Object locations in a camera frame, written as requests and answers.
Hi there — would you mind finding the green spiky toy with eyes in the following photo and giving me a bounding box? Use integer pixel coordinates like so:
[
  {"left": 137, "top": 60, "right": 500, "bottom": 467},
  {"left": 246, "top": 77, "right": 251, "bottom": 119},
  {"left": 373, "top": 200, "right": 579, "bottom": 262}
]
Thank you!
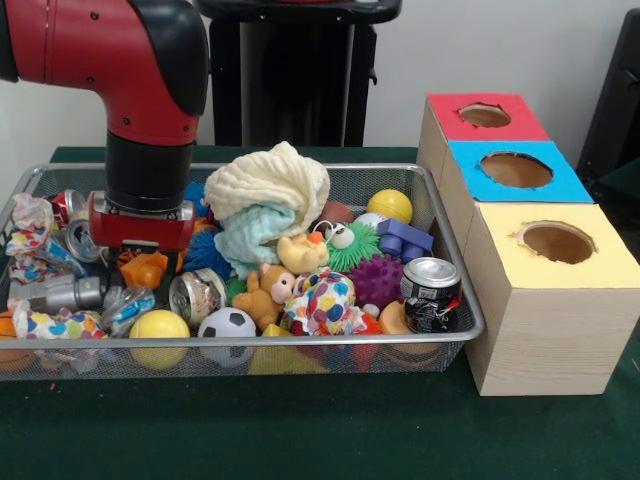
[{"left": 305, "top": 221, "right": 382, "bottom": 274}]

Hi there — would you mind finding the cream waffle cloth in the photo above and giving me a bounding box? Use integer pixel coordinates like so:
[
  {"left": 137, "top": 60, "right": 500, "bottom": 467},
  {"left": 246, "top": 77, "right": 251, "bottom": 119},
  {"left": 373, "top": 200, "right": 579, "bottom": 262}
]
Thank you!
[{"left": 203, "top": 141, "right": 332, "bottom": 236}]

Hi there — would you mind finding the dark green side table cloth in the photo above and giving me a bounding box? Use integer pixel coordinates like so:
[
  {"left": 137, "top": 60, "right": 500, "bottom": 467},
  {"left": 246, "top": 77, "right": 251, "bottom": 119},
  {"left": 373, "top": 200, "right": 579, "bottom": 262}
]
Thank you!
[{"left": 592, "top": 159, "right": 640, "bottom": 211}]

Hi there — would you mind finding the small orange basketball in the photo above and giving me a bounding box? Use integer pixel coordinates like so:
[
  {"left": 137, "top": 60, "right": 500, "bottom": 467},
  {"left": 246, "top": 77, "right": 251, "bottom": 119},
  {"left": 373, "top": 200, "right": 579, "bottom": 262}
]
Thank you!
[{"left": 0, "top": 312, "right": 21, "bottom": 372}]

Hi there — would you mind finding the small soccer ball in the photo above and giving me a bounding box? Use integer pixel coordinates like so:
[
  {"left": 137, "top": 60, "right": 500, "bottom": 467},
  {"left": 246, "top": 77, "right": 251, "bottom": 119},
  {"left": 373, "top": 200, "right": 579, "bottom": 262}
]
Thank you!
[{"left": 198, "top": 306, "right": 258, "bottom": 369}]

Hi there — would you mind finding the black and white can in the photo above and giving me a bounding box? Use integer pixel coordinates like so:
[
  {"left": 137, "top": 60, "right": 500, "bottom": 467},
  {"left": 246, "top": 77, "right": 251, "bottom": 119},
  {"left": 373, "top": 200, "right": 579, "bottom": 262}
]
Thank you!
[{"left": 401, "top": 256, "right": 464, "bottom": 335}]

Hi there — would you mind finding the polka dot cloth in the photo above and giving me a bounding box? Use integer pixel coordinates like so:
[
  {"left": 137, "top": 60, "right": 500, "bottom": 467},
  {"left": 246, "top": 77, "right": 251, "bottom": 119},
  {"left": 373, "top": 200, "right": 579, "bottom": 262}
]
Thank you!
[{"left": 283, "top": 269, "right": 369, "bottom": 337}]

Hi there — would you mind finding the yellow tennis-style ball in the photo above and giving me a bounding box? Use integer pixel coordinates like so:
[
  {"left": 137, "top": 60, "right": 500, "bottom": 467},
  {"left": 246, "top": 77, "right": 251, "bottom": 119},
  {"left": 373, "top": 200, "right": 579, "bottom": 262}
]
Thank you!
[{"left": 128, "top": 309, "right": 191, "bottom": 370}]

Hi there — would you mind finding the purple spiky ball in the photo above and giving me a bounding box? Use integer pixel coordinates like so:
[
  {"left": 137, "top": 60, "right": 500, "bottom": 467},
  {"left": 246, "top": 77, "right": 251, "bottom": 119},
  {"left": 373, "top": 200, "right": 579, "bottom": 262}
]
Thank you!
[{"left": 344, "top": 253, "right": 406, "bottom": 310}]

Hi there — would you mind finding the mint waffle cloth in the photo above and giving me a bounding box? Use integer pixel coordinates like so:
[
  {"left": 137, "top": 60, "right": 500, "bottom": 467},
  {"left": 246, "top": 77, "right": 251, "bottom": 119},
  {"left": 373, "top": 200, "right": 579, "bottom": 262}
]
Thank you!
[{"left": 214, "top": 203, "right": 297, "bottom": 279}]

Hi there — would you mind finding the shallow wire mesh bin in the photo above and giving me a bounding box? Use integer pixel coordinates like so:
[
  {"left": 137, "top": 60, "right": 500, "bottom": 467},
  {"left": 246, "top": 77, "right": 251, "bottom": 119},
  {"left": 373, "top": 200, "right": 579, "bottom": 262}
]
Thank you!
[{"left": 0, "top": 162, "right": 487, "bottom": 384}]

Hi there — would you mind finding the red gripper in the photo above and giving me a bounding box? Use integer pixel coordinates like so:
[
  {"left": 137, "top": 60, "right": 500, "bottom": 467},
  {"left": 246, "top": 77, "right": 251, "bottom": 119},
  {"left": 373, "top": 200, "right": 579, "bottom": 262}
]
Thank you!
[{"left": 88, "top": 191, "right": 197, "bottom": 290}]

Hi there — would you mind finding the smooth yellow ball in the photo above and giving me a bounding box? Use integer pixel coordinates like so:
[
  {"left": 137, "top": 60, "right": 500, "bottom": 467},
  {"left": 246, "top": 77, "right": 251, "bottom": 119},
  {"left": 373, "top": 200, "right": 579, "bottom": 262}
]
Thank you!
[{"left": 367, "top": 188, "right": 415, "bottom": 225}]

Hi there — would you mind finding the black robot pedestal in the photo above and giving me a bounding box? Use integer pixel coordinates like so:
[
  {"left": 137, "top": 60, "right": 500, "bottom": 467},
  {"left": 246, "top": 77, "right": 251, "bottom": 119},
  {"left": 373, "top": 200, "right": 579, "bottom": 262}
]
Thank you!
[{"left": 197, "top": 0, "right": 404, "bottom": 148}]

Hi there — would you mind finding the black chair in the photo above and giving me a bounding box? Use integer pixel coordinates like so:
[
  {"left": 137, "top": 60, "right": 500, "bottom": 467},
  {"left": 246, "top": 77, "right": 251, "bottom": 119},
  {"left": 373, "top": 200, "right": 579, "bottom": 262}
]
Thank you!
[{"left": 574, "top": 7, "right": 640, "bottom": 201}]

